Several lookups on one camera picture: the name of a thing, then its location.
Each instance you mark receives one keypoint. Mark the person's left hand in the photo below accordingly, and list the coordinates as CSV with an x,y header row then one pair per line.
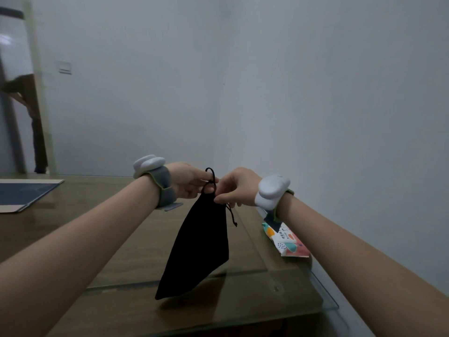
x,y
184,178

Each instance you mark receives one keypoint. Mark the person's right hand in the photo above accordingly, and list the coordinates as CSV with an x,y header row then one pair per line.
x,y
242,187

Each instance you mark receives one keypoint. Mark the grey wrist band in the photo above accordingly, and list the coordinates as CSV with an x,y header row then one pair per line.
x,y
164,187

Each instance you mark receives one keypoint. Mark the colourful patterned packet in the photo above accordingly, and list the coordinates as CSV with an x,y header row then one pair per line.
x,y
287,243

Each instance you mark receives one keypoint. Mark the blue flat board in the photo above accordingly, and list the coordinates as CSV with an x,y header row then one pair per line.
x,y
21,193

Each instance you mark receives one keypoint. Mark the person's right forearm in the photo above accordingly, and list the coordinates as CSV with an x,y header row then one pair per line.
x,y
357,273

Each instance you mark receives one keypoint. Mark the person's left forearm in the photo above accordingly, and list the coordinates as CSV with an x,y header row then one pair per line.
x,y
70,249

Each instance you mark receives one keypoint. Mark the white wrist tracker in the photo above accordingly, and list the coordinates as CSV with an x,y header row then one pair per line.
x,y
272,193
149,164

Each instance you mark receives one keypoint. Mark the white wall switch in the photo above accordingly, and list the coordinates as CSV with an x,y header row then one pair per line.
x,y
65,67

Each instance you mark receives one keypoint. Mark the clear glass table cover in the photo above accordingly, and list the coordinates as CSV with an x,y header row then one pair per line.
x,y
133,238

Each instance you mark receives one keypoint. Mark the person's left thumb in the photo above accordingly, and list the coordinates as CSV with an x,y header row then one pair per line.
x,y
205,176

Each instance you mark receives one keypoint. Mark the person's right thumb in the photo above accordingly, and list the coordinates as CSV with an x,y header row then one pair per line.
x,y
224,181

